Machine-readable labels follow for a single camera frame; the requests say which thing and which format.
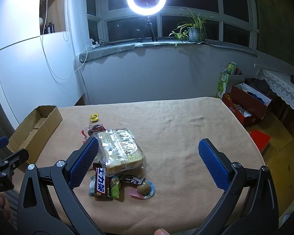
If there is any green white carton box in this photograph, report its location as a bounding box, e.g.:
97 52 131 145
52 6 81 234
216 61 237 99

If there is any green snack packet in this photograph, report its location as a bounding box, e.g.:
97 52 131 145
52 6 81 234
110 176 120 199

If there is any potted spider plant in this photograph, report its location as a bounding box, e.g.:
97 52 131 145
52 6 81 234
169 7 213 48

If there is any small black candy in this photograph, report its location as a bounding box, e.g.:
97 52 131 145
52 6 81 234
119 174 145 185

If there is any light green candy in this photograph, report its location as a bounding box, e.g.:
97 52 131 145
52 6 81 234
89 176 96 197

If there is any person's right hand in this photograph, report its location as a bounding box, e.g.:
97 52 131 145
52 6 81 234
153 228 170 235

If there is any person's left hand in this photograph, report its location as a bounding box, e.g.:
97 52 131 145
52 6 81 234
0 192 14 225

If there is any wooden wall shelf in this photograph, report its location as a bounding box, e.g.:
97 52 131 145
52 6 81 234
39 0 66 33

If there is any jelly cup with blue lid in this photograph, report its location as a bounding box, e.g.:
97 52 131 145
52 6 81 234
130 180 155 200

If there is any open cardboard box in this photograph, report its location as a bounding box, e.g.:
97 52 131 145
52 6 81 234
8 106 63 164

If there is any grey windowsill cloth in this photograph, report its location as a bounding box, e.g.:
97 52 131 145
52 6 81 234
78 39 258 63

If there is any red storage box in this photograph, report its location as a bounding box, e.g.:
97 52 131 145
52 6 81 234
222 82 271 127

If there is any yellow wrapped candy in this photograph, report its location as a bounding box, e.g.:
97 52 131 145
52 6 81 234
90 114 99 122

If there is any white power strip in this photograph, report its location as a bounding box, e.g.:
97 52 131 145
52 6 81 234
90 39 100 49

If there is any brown Snickers bar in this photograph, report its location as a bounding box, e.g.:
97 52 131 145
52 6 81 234
93 163 112 198

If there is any black tripod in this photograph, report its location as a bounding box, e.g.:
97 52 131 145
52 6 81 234
141 16 158 43

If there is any red clear snack packet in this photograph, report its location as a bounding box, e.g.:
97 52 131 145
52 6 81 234
87 124 106 136
81 129 94 144

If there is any red flat item on floor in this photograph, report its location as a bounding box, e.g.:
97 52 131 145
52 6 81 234
250 130 271 153

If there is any bagged sliced bread loaf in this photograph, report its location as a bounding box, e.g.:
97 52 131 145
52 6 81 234
93 128 145 176

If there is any white lace tablecloth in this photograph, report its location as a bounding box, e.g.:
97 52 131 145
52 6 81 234
258 69 294 110

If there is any white hanging cable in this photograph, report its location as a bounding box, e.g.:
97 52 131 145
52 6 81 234
40 0 89 81

